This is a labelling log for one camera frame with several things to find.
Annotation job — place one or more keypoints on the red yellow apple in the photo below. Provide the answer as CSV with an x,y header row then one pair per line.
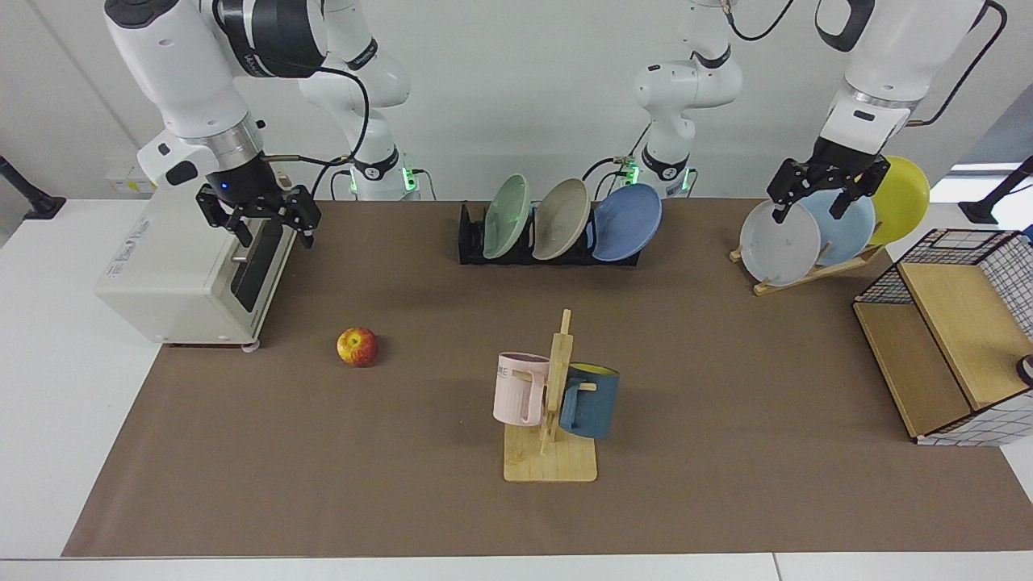
x,y
357,347

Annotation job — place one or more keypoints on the light blue plate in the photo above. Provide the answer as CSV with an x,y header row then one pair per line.
x,y
843,234

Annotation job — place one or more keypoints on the grey plate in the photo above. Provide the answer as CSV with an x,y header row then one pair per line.
x,y
779,246

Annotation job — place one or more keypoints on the yellow plate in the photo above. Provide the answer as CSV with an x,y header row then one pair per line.
x,y
900,202

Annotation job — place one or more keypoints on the wooden plate rack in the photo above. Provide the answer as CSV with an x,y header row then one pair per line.
x,y
807,276

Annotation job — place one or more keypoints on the black dish rack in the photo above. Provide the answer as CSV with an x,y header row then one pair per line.
x,y
472,242

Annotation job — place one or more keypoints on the pale green plate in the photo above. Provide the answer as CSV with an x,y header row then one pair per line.
x,y
507,214

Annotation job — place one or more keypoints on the beige plate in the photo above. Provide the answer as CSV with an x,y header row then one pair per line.
x,y
561,218

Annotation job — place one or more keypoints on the pale toaster oven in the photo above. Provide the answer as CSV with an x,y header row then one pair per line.
x,y
161,274

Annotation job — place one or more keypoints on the black mounting stand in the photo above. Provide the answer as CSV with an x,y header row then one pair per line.
x,y
40,206
980,211

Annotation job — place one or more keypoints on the pink cup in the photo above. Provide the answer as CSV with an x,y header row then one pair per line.
x,y
512,395

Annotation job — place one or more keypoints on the dark blue cup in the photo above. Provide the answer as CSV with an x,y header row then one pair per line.
x,y
593,407

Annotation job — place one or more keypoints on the brown table cloth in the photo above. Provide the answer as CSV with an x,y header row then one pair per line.
x,y
726,484

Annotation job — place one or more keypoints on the wooden cup stand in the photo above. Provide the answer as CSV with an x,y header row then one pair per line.
x,y
549,464

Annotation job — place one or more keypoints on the white wall socket strip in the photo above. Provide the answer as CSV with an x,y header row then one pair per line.
x,y
129,181

